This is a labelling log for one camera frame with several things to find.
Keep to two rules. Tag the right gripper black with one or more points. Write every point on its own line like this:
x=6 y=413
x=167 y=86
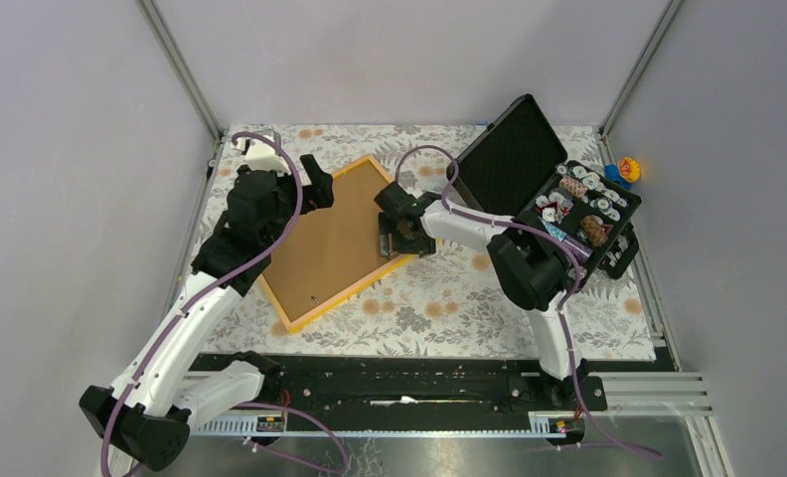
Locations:
x=387 y=226

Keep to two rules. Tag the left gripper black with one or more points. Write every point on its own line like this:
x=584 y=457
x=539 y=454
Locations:
x=319 y=194

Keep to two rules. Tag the brown cardboard backing board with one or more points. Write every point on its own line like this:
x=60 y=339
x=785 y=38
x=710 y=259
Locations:
x=331 y=243

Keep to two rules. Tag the yellow wooden picture frame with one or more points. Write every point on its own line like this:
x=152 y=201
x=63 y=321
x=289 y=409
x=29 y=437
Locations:
x=341 y=303

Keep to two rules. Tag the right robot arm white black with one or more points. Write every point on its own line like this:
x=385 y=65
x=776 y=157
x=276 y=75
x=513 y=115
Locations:
x=536 y=272

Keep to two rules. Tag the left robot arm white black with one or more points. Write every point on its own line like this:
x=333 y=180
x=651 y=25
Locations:
x=145 y=412

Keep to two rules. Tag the floral patterned table mat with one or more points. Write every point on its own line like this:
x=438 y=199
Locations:
x=446 y=305

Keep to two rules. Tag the black poker chip case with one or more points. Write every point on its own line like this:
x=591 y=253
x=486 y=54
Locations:
x=519 y=159

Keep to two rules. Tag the pink patterned chip stack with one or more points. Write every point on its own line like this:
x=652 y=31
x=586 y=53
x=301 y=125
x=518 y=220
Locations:
x=575 y=187

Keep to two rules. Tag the purple chip stack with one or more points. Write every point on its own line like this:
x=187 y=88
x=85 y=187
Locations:
x=578 y=249

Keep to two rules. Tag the brown chip stack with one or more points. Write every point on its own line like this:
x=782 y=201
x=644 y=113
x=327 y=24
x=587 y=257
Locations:
x=594 y=230

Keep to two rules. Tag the blue toy piece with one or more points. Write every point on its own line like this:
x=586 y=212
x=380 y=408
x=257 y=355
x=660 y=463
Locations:
x=612 y=173

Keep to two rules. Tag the yellow orange toy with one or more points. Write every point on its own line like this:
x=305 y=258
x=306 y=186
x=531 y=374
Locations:
x=629 y=170

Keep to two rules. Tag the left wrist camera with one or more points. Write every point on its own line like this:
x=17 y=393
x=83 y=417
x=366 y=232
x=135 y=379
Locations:
x=260 y=156

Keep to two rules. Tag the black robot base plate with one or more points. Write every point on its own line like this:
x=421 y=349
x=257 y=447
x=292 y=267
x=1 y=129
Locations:
x=365 y=390

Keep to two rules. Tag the left aluminium corner post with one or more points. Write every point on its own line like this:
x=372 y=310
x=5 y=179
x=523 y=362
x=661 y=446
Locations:
x=165 y=39

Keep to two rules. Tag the aluminium corner post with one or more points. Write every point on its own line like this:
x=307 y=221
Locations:
x=165 y=39
x=655 y=40

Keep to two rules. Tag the white slotted cable duct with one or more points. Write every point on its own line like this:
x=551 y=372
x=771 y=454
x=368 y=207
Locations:
x=273 y=424

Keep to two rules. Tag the right aluminium corner post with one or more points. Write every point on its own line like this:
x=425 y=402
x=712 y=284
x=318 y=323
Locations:
x=655 y=40

